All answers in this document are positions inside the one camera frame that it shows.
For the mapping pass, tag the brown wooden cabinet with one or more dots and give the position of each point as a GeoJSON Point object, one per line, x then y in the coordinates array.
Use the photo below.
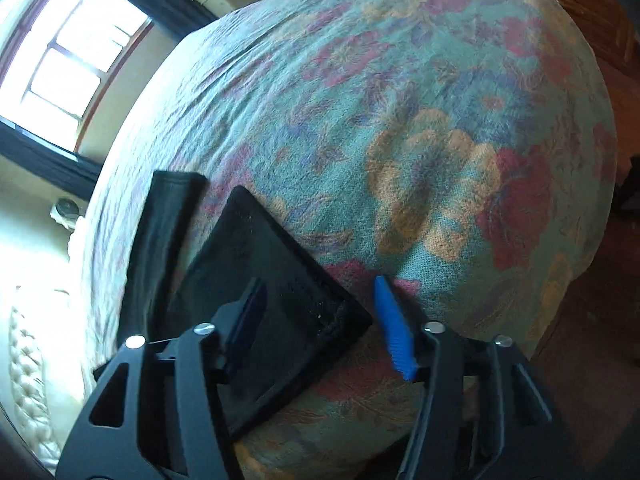
{"type": "Point", "coordinates": [575, 5]}

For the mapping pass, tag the black pants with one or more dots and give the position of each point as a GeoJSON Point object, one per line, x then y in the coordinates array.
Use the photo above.
{"type": "Point", "coordinates": [285, 280]}

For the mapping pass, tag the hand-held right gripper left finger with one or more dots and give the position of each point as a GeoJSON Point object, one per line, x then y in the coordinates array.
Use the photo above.
{"type": "Point", "coordinates": [250, 310]}

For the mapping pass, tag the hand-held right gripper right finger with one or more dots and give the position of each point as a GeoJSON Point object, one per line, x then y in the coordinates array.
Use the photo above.
{"type": "Point", "coordinates": [392, 325]}

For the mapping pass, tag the white tufted headboard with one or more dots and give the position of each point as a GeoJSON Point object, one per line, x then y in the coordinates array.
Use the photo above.
{"type": "Point", "coordinates": [30, 385]}

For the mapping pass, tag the floral bed blanket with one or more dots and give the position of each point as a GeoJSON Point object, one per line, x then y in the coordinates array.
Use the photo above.
{"type": "Point", "coordinates": [400, 110]}

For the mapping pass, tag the window with wooden frame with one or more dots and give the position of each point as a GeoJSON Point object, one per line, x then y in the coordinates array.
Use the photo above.
{"type": "Point", "coordinates": [65, 50]}

